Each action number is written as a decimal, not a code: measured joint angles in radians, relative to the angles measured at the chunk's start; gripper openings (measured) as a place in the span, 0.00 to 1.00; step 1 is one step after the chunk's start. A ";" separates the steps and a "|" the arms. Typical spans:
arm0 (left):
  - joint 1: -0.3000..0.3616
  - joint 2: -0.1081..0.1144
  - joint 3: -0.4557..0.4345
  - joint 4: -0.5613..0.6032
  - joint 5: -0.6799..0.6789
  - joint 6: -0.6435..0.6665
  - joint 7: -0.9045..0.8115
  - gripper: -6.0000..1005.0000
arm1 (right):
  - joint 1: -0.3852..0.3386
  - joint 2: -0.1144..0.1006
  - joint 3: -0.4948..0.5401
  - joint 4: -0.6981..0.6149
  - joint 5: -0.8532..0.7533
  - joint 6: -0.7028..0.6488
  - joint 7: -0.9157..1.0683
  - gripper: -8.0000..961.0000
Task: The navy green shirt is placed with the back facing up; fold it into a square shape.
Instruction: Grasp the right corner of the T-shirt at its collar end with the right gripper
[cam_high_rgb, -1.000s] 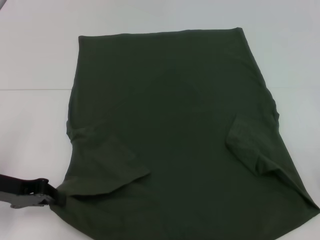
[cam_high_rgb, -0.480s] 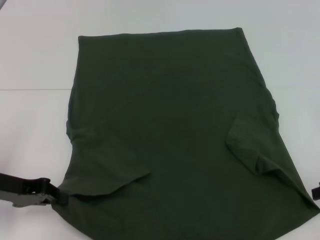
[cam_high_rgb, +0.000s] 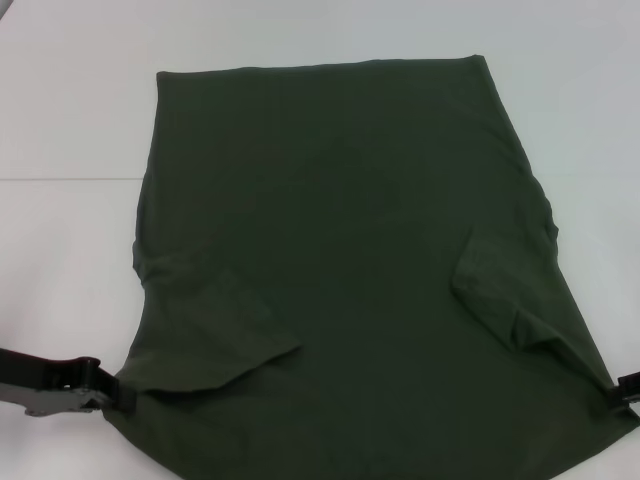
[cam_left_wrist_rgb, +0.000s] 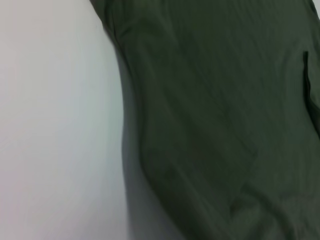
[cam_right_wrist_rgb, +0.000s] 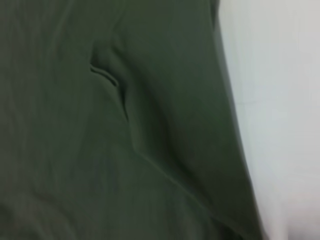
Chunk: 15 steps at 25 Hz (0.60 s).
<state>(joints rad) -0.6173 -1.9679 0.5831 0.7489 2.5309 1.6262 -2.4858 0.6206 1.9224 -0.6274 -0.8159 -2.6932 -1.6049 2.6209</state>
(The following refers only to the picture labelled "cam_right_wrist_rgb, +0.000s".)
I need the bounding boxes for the dark green t-shirt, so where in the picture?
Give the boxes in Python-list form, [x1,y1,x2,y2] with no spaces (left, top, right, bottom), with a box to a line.
[0,0,266,240]

